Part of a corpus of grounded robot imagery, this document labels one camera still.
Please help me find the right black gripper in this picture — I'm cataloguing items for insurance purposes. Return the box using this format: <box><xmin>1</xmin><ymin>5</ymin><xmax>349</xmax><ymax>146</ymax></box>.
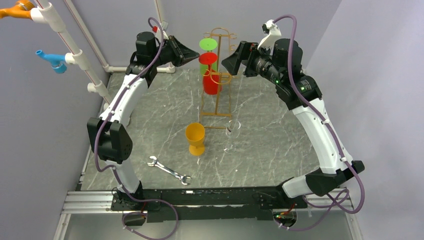
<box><xmin>221</xmin><ymin>40</ymin><xmax>285</xmax><ymax>85</ymax></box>

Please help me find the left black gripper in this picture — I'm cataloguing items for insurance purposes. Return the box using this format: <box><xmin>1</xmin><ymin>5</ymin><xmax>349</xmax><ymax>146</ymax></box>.
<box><xmin>151</xmin><ymin>36</ymin><xmax>201</xmax><ymax>68</ymax></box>

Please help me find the red plastic wine glass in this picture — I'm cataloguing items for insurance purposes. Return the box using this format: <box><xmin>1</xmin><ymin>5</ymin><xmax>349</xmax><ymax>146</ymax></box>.
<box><xmin>201</xmin><ymin>63</ymin><xmax>222</xmax><ymax>95</ymax></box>

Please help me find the clear wine glass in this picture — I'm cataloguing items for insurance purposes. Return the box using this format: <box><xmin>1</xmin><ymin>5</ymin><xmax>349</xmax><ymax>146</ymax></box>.
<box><xmin>223</xmin><ymin>119</ymin><xmax>241</xmax><ymax>154</ymax></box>

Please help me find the orange plastic wine glass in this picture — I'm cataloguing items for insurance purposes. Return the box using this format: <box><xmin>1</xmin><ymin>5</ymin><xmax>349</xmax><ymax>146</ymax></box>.
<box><xmin>185</xmin><ymin>122</ymin><xmax>205</xmax><ymax>156</ymax></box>

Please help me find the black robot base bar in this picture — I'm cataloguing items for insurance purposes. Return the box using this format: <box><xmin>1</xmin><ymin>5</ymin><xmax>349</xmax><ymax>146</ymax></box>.
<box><xmin>110</xmin><ymin>186</ymin><xmax>307</xmax><ymax>223</ymax></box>

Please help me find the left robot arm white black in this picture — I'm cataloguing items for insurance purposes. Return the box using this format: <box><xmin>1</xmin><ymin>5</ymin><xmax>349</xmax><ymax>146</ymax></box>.
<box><xmin>86</xmin><ymin>31</ymin><xmax>200</xmax><ymax>210</ymax></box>

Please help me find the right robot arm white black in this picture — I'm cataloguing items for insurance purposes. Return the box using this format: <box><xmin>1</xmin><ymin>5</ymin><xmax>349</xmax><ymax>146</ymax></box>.
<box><xmin>221</xmin><ymin>38</ymin><xmax>365</xmax><ymax>208</ymax></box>

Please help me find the green plastic wine glass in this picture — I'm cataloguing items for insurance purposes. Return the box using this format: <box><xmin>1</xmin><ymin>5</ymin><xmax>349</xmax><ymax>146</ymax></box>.
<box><xmin>198</xmin><ymin>38</ymin><xmax>218</xmax><ymax>75</ymax></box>

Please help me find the silver open-end wrench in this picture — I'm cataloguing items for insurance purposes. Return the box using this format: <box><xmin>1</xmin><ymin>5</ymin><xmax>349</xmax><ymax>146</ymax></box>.
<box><xmin>147</xmin><ymin>155</ymin><xmax>192</xmax><ymax>186</ymax></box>

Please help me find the blue pipe fitting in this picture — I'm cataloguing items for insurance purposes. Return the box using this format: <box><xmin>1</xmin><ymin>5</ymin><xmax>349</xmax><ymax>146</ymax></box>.
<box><xmin>35</xmin><ymin>49</ymin><xmax>68</xmax><ymax>74</ymax></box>

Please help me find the orange pipe fitting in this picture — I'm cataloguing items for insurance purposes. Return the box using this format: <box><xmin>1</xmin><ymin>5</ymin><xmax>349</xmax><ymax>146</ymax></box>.
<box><xmin>0</xmin><ymin>0</ymin><xmax>35</xmax><ymax>20</ymax></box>

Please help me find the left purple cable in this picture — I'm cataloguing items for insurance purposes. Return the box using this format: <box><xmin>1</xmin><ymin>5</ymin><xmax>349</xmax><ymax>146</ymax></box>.
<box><xmin>93</xmin><ymin>17</ymin><xmax>180</xmax><ymax>240</ymax></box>

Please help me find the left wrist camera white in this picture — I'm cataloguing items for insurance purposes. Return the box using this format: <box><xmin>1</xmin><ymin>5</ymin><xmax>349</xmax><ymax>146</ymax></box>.
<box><xmin>152</xmin><ymin>21</ymin><xmax>169</xmax><ymax>44</ymax></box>

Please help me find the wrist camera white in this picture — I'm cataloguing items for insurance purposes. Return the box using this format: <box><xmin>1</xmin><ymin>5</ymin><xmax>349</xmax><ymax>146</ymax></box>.
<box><xmin>152</xmin><ymin>21</ymin><xmax>169</xmax><ymax>44</ymax></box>
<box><xmin>258</xmin><ymin>19</ymin><xmax>282</xmax><ymax>50</ymax></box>

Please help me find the gold wire wine glass rack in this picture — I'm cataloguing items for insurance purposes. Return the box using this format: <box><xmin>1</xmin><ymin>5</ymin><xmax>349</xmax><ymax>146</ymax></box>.
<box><xmin>198</xmin><ymin>27</ymin><xmax>237</xmax><ymax>129</ymax></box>

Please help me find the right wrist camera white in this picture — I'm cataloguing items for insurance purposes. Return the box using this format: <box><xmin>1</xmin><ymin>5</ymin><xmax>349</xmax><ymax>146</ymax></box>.
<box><xmin>258</xmin><ymin>19</ymin><xmax>282</xmax><ymax>50</ymax></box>

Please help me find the white PVC pipe frame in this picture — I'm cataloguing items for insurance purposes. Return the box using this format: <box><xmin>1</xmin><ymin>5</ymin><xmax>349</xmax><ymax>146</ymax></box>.
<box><xmin>30</xmin><ymin>0</ymin><xmax>176</xmax><ymax>112</ymax></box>

